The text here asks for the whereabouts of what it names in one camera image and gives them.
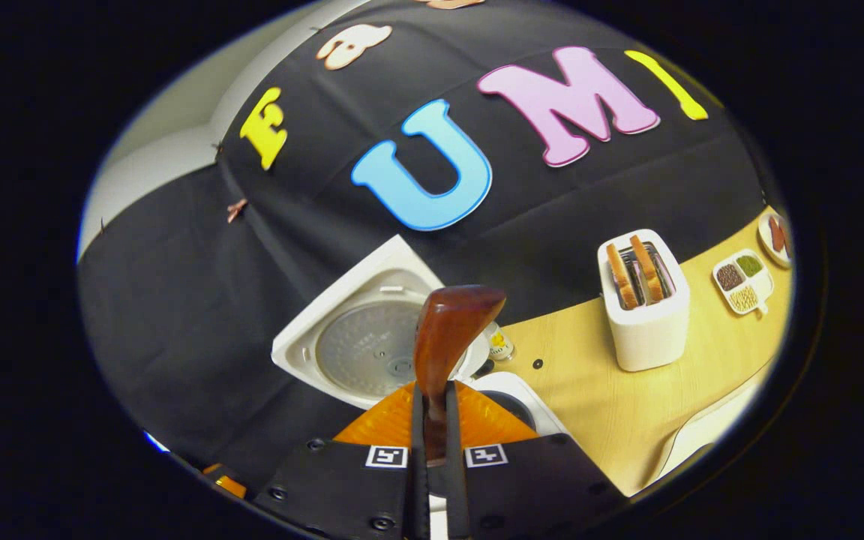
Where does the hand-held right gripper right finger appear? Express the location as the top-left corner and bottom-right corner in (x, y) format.
(443, 379), (628, 540)

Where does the white round plate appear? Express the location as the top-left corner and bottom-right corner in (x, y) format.
(757, 211), (793, 269)

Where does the brown wooden spoon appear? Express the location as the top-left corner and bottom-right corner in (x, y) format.
(413, 285), (508, 462)

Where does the white rice cooker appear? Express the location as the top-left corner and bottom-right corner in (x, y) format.
(271, 235), (572, 440)

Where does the black backdrop cloth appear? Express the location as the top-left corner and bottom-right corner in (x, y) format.
(78, 0), (770, 481)

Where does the small glass bottle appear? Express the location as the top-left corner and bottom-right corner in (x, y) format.
(486, 322), (515, 362)

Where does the white divided bean dish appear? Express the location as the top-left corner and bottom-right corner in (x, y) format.
(712, 248), (775, 316)

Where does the white toaster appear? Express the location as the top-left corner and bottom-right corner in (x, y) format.
(597, 229), (692, 373)

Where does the clear box of rice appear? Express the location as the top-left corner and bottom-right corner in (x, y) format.
(642, 360), (778, 488)

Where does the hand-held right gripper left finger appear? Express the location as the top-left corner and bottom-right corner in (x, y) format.
(254, 381), (431, 540)

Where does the toasted bread slice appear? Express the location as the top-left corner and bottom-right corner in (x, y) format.
(606, 242), (639, 311)
(629, 235), (665, 305)

